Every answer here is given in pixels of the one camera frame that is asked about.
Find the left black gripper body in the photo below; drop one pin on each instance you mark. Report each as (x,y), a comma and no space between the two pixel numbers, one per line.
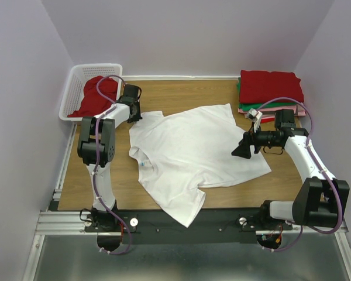
(137,116)

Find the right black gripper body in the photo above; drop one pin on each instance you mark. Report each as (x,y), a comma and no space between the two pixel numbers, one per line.
(264,138)

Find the white t-shirt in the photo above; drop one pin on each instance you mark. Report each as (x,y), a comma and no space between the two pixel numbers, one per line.
(180,154)

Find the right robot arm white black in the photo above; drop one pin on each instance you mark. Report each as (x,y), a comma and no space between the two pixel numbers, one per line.
(321,201)

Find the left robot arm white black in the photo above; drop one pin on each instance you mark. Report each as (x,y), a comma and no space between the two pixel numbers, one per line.
(96,148)

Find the folded pink t-shirt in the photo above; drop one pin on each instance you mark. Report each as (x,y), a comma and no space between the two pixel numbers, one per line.
(269,114)

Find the folded green t-shirt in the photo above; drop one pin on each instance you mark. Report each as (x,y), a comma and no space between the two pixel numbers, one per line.
(246,107)

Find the crumpled dark red t-shirt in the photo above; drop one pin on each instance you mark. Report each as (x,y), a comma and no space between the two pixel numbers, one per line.
(93,103)

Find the folded dark red t-shirt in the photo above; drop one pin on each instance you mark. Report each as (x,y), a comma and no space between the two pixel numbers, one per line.
(261,86)

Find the white plastic laundry basket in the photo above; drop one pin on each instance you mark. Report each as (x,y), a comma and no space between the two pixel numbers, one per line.
(77,78)

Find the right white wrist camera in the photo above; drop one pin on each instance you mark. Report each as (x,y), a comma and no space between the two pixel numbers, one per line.
(255,117)

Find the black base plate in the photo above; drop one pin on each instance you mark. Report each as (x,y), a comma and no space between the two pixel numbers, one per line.
(155,227)

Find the aluminium frame rail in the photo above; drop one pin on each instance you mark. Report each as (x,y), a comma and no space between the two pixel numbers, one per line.
(53,222)

